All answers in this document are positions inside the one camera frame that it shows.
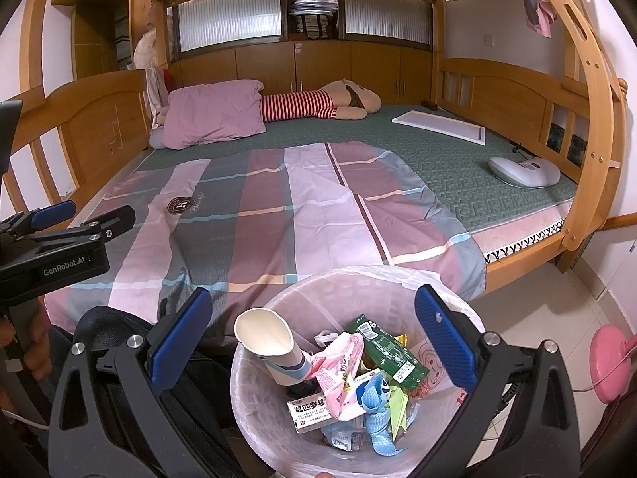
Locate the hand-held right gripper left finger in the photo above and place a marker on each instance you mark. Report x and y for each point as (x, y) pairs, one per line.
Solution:
(181, 338)

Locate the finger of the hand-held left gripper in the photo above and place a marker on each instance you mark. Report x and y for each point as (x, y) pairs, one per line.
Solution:
(94, 229)
(52, 211)

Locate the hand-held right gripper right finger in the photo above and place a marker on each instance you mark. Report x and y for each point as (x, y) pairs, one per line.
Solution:
(445, 338)

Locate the green snack packet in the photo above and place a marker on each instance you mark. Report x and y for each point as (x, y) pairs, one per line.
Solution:
(393, 356)

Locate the light green wrapper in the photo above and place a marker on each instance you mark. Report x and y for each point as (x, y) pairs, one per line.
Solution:
(400, 401)

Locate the white paper cup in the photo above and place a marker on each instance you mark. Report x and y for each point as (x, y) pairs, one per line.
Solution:
(268, 343)

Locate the blue wrapper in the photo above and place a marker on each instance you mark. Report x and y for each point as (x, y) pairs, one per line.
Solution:
(378, 408)

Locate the pink wrapper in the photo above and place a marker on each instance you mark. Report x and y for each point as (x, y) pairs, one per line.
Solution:
(338, 368)

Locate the white lined waste bin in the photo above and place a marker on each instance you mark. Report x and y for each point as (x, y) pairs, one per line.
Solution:
(298, 298)

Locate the small white packet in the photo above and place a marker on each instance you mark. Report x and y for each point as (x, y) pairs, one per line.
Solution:
(343, 440)

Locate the white medicine box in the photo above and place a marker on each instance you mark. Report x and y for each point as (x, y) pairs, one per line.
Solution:
(311, 411)

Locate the person's left hand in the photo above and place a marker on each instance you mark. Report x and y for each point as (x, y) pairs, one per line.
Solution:
(40, 343)

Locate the light blue pillow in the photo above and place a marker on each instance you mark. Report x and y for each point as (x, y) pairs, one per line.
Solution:
(158, 138)

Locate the white hanging cloth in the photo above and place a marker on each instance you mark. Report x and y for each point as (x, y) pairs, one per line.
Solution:
(155, 97)

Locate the green bed mat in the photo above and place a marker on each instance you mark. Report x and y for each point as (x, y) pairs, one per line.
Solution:
(448, 179)

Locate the pink pillow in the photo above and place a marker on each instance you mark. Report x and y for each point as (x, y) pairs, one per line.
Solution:
(214, 114)

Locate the pink fan base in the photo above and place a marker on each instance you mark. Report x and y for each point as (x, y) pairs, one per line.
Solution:
(609, 358)

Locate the red cloth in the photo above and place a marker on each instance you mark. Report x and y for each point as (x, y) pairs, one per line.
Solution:
(167, 79)

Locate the plaid bed sheet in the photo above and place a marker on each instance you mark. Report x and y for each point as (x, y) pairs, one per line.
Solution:
(298, 209)

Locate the white handheld appliance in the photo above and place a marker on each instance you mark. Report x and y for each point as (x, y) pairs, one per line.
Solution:
(522, 172)

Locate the stack of folded bedding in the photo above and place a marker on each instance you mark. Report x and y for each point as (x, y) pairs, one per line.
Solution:
(123, 40)

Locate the white flat board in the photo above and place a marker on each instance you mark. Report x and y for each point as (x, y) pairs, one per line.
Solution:
(438, 124)

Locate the striped plush toy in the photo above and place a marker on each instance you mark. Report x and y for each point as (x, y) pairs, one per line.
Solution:
(293, 104)

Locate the frosted glass window panel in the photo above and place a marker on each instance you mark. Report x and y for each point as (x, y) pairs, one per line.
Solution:
(388, 17)
(226, 20)

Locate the stack of papers and books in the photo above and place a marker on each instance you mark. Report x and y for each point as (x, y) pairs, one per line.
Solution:
(311, 22)

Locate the wooden bunk bed frame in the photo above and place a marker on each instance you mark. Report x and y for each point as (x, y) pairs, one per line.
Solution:
(84, 124)

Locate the wooden wall cabinet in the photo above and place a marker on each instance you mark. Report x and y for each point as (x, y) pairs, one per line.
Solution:
(263, 64)

